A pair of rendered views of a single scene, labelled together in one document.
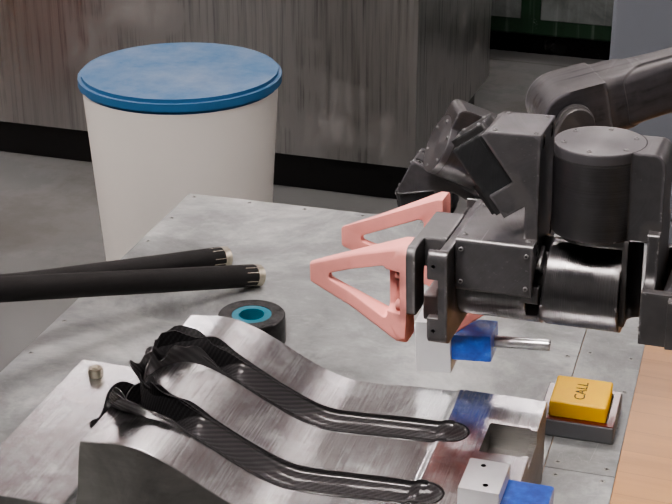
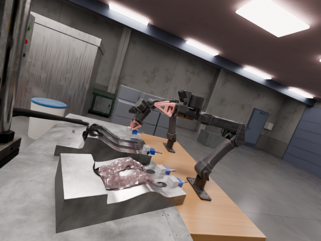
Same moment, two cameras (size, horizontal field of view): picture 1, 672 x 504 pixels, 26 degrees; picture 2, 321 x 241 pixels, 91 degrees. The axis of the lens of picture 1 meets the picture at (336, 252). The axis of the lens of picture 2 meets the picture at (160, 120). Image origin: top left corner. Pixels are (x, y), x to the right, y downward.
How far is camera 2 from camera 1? 0.62 m
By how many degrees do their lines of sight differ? 38
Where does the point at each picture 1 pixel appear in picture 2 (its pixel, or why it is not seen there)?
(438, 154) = (139, 104)
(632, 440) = not seen: hidden behind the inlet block
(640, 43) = (120, 110)
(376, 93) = (75, 112)
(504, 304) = (181, 114)
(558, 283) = (189, 112)
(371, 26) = (77, 104)
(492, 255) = (183, 106)
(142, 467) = (98, 141)
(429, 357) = (129, 133)
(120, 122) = (39, 107)
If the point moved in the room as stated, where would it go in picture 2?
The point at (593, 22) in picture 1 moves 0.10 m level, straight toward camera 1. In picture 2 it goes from (99, 111) to (99, 112)
